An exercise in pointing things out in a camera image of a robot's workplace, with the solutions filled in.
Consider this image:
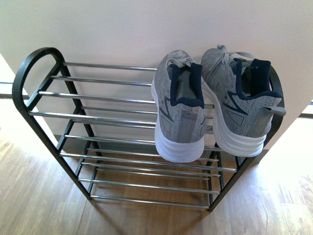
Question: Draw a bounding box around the grey knit sneaker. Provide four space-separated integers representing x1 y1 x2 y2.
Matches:
151 50 206 163
201 45 286 157

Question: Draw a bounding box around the black metal shoe rack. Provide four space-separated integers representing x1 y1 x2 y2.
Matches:
12 47 283 211

